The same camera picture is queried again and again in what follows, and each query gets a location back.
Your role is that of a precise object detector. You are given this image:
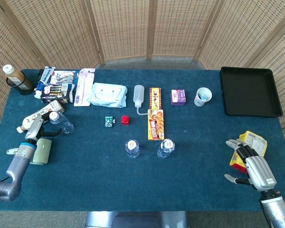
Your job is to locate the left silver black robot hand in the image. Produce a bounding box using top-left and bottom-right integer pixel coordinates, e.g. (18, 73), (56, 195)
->
(24, 111), (63, 141)

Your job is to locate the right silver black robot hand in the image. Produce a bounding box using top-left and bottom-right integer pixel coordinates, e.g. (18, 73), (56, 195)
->
(224, 139), (277, 192)

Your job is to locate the clear bottle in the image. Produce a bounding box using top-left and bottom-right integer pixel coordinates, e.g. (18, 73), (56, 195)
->
(157, 139), (176, 159)
(125, 139), (140, 159)
(48, 111), (75, 135)

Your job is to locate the pale green lint roller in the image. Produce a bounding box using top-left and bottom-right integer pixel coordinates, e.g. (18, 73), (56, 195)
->
(6, 138), (52, 165)

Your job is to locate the yellow Lipo snack bag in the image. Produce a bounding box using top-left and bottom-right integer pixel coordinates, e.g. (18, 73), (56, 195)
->
(229, 130), (268, 172)

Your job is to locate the white milk tea bottle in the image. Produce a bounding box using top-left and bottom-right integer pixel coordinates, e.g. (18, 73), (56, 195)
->
(16, 99), (65, 133)

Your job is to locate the black round bottle holder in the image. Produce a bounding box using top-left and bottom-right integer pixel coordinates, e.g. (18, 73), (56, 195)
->
(6, 77), (35, 96)

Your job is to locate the dark battery pack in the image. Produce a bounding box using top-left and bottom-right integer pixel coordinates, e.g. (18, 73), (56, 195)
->
(40, 83), (76, 105)

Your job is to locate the blue white toothpaste tube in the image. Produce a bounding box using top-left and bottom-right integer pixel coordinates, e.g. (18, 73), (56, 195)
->
(34, 66), (56, 99)

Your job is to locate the brown drink bottle white cap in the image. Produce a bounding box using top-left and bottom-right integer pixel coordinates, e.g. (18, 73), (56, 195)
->
(2, 65), (34, 91)

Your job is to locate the white blue blister pack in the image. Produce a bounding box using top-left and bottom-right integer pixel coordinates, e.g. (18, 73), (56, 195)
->
(49, 70), (79, 85)

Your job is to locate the pink white toothbrush pack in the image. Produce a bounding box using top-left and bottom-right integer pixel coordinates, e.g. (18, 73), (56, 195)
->
(74, 68), (96, 107)

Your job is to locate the small green circuit board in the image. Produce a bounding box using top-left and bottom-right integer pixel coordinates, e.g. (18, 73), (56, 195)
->
(104, 116), (115, 128)

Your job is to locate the black plastic tray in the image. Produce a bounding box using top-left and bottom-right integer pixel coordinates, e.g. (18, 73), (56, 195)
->
(219, 66), (284, 118)

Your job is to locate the light blue wet wipes pack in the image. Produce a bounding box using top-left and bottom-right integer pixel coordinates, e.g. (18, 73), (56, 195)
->
(87, 82), (128, 108)

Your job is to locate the white paper cup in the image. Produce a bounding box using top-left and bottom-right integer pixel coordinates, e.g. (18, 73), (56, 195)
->
(194, 87), (213, 107)

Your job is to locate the white squeeze wash bottle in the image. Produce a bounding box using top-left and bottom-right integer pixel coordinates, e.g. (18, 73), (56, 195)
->
(133, 85), (150, 116)

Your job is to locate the purple small box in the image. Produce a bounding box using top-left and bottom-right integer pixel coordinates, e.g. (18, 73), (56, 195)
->
(171, 89), (187, 106)

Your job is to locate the yellow red curry box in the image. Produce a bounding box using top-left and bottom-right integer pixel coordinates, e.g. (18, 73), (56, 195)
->
(147, 109), (165, 141)

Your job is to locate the slim red yellow spice box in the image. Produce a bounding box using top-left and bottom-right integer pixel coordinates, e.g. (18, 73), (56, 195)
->
(149, 87), (162, 110)

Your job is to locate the blue-grey robot torso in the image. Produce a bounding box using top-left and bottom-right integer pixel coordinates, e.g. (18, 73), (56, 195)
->
(85, 210), (188, 228)

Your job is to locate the woven rattan folding screen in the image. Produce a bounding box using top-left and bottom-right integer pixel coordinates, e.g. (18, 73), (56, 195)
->
(0, 0), (285, 129)

